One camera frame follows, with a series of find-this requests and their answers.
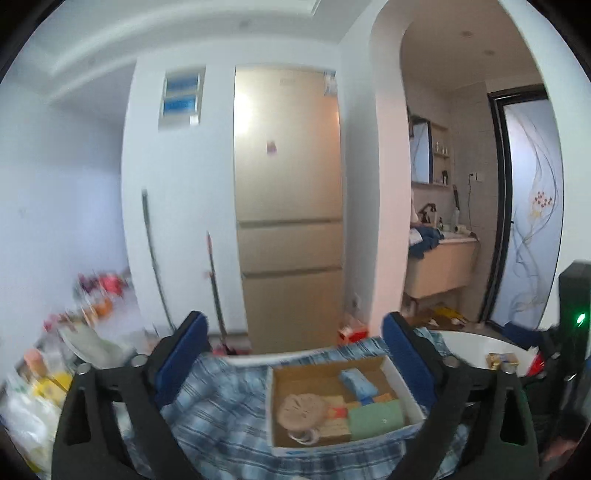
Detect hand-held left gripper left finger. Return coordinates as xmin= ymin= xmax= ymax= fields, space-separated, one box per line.
xmin=51 ymin=310 xmax=211 ymax=480

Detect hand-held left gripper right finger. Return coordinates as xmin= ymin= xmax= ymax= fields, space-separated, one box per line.
xmin=381 ymin=311 xmax=541 ymax=480

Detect cardboard box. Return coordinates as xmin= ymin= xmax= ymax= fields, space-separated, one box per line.
xmin=265 ymin=354 xmax=426 ymax=457

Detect green soft packet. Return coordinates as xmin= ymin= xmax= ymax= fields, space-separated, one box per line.
xmin=347 ymin=399 xmax=404 ymax=441

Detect yellow floor packets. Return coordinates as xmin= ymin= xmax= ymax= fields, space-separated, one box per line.
xmin=431 ymin=307 xmax=467 ymax=324

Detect white round table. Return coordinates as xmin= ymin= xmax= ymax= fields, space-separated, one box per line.
xmin=438 ymin=330 xmax=541 ymax=377

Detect red box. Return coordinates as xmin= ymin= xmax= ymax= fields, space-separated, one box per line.
xmin=338 ymin=323 xmax=370 ymax=344

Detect dark blue cloth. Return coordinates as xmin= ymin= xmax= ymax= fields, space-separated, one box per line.
xmin=503 ymin=320 xmax=559 ymax=352

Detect blue plaid blanket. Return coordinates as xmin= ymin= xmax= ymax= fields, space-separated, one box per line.
xmin=115 ymin=337 xmax=467 ymax=480

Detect beige vanity cabinet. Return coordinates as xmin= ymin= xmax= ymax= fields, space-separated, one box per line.
xmin=404 ymin=237 xmax=481 ymax=298

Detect grey mop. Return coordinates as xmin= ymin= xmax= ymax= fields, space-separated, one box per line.
xmin=141 ymin=188 xmax=174 ymax=335

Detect small gold packet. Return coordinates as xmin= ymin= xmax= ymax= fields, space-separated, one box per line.
xmin=488 ymin=352 xmax=520 ymax=370

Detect patterned glass door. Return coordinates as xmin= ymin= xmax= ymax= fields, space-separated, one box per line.
xmin=485 ymin=85 xmax=566 ymax=330

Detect pile of colourful clutter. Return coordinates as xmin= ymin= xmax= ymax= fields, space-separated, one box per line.
xmin=44 ymin=270 xmax=130 ymax=333

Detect blue clothes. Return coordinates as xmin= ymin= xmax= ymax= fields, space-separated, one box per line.
xmin=409 ymin=224 xmax=446 ymax=259

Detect round beige pad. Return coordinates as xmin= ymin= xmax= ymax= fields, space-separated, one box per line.
xmin=279 ymin=393 xmax=328 ymax=432

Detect yellow bag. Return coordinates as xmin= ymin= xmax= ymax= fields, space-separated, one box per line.
xmin=30 ymin=371 xmax=75 ymax=402

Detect white plastic bag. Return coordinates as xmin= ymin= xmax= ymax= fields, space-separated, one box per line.
xmin=0 ymin=383 xmax=61 ymax=476

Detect beige refrigerator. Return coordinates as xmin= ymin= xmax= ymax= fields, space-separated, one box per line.
xmin=233 ymin=66 xmax=345 ymax=354

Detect grey electric panel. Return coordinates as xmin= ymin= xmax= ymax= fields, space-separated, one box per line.
xmin=158 ymin=67 xmax=206 ymax=132

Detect red handled broom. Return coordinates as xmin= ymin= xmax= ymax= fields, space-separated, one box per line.
xmin=205 ymin=231 xmax=232 ymax=352

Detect black cable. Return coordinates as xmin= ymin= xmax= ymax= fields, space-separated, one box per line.
xmin=464 ymin=180 xmax=481 ymax=241

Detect wall shelf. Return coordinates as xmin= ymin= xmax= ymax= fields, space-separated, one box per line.
xmin=431 ymin=124 xmax=451 ymax=188

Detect wall mirror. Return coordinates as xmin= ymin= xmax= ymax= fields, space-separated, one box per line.
xmin=409 ymin=115 xmax=435 ymax=185

